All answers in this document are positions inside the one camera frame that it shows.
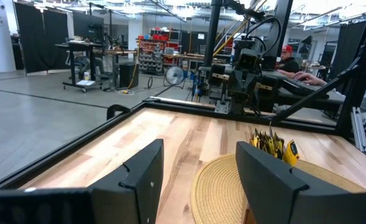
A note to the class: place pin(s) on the black slanted post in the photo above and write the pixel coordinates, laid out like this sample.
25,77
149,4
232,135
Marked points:
279,31

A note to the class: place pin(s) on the black desk monitor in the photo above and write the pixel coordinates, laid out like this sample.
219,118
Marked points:
88,26

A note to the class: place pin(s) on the black pole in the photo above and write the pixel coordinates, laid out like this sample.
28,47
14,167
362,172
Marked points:
212,31

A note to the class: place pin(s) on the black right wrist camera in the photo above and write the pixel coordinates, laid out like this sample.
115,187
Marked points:
247,59

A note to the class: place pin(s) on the black curtain panel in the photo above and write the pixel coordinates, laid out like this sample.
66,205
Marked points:
350,46

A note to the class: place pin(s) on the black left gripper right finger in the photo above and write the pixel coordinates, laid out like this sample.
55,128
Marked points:
279,202

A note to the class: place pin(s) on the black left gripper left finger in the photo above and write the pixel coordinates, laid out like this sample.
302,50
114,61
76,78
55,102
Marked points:
123,205

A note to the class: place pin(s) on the black partition panel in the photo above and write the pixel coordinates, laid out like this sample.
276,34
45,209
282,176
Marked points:
41,37

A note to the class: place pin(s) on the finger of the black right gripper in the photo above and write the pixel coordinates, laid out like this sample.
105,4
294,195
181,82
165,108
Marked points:
249,83
235,82

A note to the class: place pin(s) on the round woven straw placemat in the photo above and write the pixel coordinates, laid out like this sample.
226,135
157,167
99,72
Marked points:
217,193

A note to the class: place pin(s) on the black computer tower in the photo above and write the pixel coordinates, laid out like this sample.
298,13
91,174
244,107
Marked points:
128,74

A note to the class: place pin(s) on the person's hand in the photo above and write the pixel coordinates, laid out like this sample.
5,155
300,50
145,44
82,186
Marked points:
307,78

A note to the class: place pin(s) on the white square column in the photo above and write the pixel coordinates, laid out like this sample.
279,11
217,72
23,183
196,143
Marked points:
135,34

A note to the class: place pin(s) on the black metal table frame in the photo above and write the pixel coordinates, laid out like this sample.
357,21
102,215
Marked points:
61,154

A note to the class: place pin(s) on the black rolling desk stand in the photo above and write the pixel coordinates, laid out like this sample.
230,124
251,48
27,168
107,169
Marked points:
72,62

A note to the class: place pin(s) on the white paper sheet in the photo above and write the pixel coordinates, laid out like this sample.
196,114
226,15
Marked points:
84,82

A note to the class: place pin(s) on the yellow handrail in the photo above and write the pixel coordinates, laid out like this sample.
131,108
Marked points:
232,35

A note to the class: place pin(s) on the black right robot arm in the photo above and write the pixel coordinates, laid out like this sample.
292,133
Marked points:
243,42

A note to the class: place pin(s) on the round floor fan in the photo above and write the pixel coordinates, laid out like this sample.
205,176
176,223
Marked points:
174,75

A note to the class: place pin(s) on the red parts bin shelf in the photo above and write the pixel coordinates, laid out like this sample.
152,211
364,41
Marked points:
151,53

